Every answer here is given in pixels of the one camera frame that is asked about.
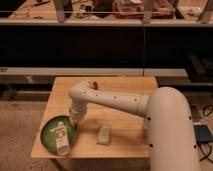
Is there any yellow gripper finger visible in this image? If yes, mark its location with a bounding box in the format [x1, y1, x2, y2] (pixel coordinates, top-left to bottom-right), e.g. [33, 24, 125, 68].
[70, 118, 78, 129]

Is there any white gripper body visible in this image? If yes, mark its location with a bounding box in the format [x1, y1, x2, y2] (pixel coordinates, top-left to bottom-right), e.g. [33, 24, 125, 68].
[69, 107, 86, 123]

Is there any green ceramic bowl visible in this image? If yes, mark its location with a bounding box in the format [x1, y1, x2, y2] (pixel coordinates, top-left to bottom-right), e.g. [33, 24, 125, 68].
[40, 115, 78, 156]

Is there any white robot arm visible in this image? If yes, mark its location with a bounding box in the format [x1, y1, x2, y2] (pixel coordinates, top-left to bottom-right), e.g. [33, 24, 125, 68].
[69, 80, 201, 171]

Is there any white plastic bottle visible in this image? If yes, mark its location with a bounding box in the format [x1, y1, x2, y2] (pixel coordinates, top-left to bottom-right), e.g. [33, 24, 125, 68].
[55, 121, 70, 156]

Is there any beige sponge block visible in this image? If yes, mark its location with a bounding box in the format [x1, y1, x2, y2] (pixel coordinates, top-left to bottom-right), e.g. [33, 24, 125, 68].
[97, 124, 111, 145]

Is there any wooden table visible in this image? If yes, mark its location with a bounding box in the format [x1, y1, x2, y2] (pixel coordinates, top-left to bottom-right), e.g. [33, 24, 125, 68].
[31, 77, 158, 159]

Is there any red chili pepper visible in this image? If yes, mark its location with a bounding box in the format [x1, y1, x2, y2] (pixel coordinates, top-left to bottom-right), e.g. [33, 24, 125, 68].
[92, 81, 98, 90]

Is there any red tray of clutter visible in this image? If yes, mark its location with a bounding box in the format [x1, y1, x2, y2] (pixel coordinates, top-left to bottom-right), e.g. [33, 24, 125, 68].
[113, 0, 174, 19]

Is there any long metal shelf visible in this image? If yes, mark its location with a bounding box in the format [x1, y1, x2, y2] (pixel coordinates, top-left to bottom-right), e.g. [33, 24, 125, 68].
[0, 0, 213, 27]

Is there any blue black box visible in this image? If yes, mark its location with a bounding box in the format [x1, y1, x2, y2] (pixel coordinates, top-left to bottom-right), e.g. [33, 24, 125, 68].
[194, 125, 213, 144]

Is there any black cable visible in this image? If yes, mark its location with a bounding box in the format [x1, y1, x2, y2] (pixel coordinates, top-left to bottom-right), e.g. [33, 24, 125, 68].
[189, 103, 213, 171]

